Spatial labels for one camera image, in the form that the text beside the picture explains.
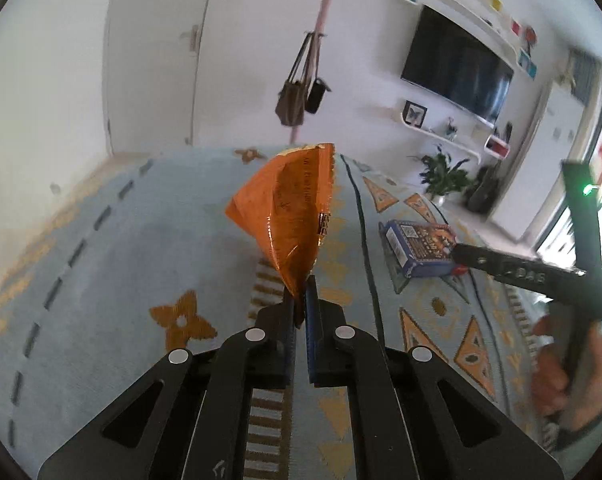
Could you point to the black picture frame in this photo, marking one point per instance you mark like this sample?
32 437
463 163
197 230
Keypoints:
415 112

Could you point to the black wall television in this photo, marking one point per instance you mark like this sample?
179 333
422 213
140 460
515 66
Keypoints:
456 70

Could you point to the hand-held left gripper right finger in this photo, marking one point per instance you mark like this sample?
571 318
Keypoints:
311 330

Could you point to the white wall shelf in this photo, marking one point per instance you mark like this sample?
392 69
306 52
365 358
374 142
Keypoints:
431 132

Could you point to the orange snack packet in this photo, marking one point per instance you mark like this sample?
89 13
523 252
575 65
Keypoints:
286 205

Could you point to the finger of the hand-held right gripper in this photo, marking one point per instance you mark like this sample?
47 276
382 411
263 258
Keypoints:
476 257

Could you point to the white cabinet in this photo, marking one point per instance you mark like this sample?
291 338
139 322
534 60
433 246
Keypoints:
541 160

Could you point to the brown hanging bag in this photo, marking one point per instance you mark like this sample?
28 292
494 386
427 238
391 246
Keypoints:
291 102

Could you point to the blue printed cardboard box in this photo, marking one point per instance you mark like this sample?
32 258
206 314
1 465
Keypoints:
421 250

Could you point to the black hanging bag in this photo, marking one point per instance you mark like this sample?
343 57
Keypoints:
315 95

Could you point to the black backpack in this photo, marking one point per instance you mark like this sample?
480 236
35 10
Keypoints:
485 190

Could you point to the curved white upper shelf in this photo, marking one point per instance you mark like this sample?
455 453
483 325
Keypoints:
476 15

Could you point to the person's right forearm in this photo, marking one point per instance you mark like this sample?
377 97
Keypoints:
578 435

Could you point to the red and white box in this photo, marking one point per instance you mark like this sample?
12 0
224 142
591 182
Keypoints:
497 146

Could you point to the pink coat stand pole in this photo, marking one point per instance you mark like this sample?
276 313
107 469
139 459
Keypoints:
326 5

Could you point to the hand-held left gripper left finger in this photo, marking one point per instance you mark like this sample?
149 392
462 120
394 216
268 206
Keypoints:
290 350

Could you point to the white door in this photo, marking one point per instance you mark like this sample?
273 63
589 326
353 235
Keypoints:
156 60

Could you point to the person's right hand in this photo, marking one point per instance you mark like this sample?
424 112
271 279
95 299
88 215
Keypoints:
548 380

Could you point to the light blue patterned rug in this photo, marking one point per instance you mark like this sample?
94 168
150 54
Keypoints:
131 260

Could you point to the green potted plant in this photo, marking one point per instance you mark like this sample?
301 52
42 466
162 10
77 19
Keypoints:
443 175

